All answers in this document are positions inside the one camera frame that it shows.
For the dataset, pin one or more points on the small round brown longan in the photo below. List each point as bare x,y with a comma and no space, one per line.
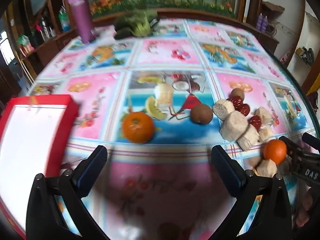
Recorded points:
237,93

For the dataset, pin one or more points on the purple thermos bottle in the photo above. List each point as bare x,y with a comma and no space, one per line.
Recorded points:
81,17

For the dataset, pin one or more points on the wooden wall shelf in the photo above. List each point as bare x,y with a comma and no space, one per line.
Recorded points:
52,42

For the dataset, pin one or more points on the dark green vegetable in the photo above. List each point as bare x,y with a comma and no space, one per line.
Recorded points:
122,33

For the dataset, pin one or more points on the green leafy vegetable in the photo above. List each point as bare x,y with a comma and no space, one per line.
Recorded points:
141,22

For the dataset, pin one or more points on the red date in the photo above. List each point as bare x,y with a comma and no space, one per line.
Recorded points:
255,122
236,102
243,109

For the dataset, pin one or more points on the brown woven basket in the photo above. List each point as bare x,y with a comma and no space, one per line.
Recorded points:
273,6

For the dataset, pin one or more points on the cluster of toiletry bottles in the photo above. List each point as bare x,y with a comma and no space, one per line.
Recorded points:
45,30

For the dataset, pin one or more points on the pile of beige yam chunks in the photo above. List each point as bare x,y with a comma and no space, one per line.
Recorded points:
233,129

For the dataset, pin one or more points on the dark object on wall ledge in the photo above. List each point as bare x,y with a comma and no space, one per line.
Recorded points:
306,54

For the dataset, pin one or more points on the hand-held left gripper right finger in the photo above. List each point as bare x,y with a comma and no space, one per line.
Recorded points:
226,170

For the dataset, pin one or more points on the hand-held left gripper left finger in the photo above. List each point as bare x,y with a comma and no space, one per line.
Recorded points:
93,170

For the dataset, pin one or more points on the person's right hand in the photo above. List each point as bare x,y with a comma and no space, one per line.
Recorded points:
306,205

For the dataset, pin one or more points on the small orange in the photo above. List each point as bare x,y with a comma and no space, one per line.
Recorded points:
275,151

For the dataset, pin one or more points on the brown kiwi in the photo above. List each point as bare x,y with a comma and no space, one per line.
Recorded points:
201,113

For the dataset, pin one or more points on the bright window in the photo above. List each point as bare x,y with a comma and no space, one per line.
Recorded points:
6,48

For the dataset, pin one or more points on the small purple bottle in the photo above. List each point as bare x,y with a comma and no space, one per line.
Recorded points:
265,23
260,22

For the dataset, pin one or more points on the large orange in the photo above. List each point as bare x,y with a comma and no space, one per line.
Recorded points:
138,127

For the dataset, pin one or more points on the red box with white inside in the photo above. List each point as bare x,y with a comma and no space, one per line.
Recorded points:
27,142

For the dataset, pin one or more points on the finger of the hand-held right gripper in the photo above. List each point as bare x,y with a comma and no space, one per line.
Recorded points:
291,145
294,165

